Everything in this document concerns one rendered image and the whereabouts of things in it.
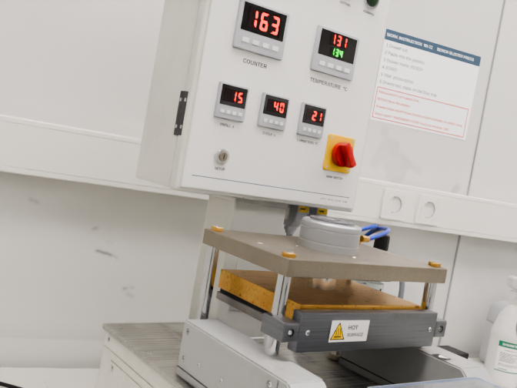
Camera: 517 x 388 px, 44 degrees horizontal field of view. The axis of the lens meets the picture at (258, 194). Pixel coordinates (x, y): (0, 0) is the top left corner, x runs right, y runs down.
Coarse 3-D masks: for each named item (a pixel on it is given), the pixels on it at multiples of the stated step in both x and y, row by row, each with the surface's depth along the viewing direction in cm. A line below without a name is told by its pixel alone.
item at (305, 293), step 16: (224, 272) 84; (240, 272) 85; (256, 272) 87; (272, 272) 89; (224, 288) 84; (240, 288) 81; (256, 288) 78; (272, 288) 78; (304, 288) 81; (320, 288) 82; (336, 288) 85; (352, 288) 88; (368, 288) 90; (240, 304) 81; (256, 304) 78; (288, 304) 73; (304, 304) 72; (320, 304) 73; (336, 304) 75; (352, 304) 77; (368, 304) 78; (384, 304) 80; (400, 304) 82; (416, 304) 84
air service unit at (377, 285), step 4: (384, 236) 108; (388, 236) 108; (376, 240) 109; (380, 240) 108; (384, 240) 108; (388, 240) 109; (376, 244) 109; (380, 244) 108; (384, 244) 108; (388, 244) 109; (376, 248) 109; (380, 248) 108; (384, 248) 108; (388, 248) 109; (356, 280) 106; (360, 280) 105; (364, 280) 106; (368, 280) 106; (364, 284) 106; (368, 284) 109; (372, 284) 108; (376, 284) 108; (380, 284) 109; (376, 288) 108; (380, 288) 108
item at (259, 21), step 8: (256, 8) 87; (248, 16) 86; (256, 16) 87; (264, 16) 88; (272, 16) 89; (280, 16) 89; (248, 24) 87; (256, 24) 87; (264, 24) 88; (272, 24) 89; (280, 24) 90; (264, 32) 88; (272, 32) 89
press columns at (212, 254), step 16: (208, 256) 82; (208, 272) 82; (208, 288) 82; (288, 288) 70; (432, 288) 85; (208, 304) 83; (272, 304) 71; (432, 304) 85; (272, 352) 70; (336, 352) 98
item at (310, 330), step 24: (312, 312) 70; (336, 312) 73; (360, 312) 75; (384, 312) 77; (408, 312) 80; (432, 312) 83; (288, 336) 69; (312, 336) 71; (336, 336) 73; (360, 336) 75; (384, 336) 77; (408, 336) 80; (432, 336) 83
